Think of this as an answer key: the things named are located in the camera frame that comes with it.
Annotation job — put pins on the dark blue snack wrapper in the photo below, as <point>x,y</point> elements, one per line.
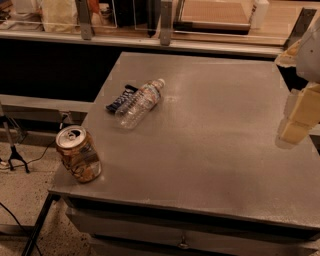
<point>129,90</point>

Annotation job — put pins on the grey metal bracket left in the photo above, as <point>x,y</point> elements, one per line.
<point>84,19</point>

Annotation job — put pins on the grey metal table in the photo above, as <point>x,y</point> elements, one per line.
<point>206,157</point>

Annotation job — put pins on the grey metal bracket right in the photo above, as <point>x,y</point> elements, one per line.
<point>303,21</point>

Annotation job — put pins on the black tripod stand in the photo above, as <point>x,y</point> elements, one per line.
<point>14,154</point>

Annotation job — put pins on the clear plastic water bottle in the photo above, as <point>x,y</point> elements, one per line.
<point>133,110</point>

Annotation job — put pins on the cream bag on shelf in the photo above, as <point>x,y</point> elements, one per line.
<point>59,15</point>

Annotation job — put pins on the white bottle on shelf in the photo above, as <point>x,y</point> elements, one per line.
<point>258,13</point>

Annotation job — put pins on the orange soda can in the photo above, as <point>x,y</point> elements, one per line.
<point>78,153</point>

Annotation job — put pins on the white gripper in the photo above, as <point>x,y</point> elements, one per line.
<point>310,58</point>

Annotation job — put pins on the grey drawer with latch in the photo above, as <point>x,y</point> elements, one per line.
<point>129,235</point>

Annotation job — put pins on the grey metal bracket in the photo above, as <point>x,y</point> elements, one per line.
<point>166,22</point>
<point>84,19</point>
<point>303,21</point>

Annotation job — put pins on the grey metal bracket middle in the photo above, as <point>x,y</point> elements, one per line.
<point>166,22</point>

